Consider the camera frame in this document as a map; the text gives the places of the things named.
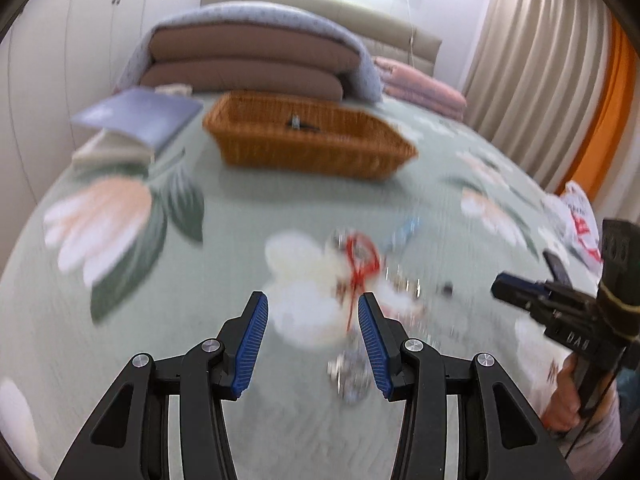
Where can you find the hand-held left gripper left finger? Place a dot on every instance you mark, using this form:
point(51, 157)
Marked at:
point(249, 347)

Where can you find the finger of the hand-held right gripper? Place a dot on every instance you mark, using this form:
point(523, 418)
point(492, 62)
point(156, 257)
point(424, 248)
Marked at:
point(520, 292)

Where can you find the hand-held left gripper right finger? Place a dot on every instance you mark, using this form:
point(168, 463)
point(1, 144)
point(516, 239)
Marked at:
point(374, 352)

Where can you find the brown wicker basket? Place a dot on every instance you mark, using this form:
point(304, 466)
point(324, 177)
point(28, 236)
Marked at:
point(310, 135)

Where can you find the person's right forearm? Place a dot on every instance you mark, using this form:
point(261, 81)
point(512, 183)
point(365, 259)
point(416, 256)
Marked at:
point(595, 440)

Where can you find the silver small jewelry pieces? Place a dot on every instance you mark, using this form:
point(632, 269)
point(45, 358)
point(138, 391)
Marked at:
point(406, 286)

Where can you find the light blue jewelry piece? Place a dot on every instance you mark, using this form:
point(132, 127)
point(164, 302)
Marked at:
point(402, 234)

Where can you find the person's right hand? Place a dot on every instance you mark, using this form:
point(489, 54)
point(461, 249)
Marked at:
point(562, 400)

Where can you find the dark small bead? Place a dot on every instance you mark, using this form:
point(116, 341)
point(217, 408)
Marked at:
point(447, 288)

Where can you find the white red plastic bag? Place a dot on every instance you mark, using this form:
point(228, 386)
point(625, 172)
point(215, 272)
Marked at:
point(575, 220)

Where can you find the green floral bedspread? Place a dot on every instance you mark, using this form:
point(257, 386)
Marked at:
point(210, 260)

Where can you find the orange curtain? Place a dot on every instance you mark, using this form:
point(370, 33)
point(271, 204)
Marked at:
point(607, 125)

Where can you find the dark small item in basket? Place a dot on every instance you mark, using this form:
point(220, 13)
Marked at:
point(301, 124)

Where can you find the pink folded blanket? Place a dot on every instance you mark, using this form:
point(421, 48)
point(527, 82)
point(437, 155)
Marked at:
point(420, 85)

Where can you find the beige curtain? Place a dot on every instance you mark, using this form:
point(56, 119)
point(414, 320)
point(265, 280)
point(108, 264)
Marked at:
point(540, 55)

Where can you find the beige folded cloth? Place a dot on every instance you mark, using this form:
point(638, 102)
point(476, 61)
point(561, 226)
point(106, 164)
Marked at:
point(107, 152)

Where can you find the blue notebook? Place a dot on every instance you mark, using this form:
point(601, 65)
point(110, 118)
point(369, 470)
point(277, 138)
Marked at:
point(137, 112)

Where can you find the brown pillow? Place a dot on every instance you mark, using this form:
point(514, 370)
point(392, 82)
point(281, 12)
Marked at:
point(240, 77)
point(250, 47)

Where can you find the blue grey floral blanket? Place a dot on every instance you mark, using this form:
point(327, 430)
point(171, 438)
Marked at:
point(345, 45)

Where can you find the white wardrobe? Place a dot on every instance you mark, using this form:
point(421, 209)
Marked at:
point(60, 60)

